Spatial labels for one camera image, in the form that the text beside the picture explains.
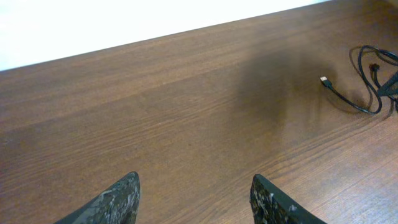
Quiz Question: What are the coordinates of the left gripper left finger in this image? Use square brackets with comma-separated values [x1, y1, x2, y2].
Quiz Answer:
[58, 171, 141, 224]

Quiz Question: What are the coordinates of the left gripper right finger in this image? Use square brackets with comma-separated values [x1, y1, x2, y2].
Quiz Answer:
[249, 174, 325, 224]

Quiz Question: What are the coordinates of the long black USB cable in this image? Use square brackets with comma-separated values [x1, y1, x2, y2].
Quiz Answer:
[320, 45, 398, 115]

